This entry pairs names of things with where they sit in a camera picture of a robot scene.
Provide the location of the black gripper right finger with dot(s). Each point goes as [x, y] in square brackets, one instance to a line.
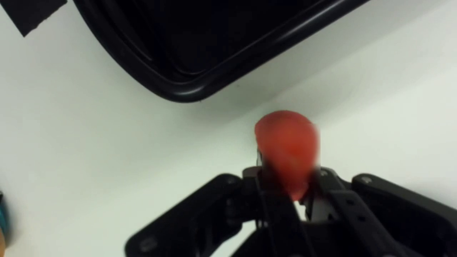
[409, 229]

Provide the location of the black baking tray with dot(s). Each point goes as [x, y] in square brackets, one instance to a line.
[215, 38]

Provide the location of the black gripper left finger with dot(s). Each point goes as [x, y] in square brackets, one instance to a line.
[200, 215]

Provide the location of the orange toy fruit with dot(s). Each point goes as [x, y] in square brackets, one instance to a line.
[286, 144]

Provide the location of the long black tape strip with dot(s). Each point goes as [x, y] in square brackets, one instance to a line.
[29, 12]

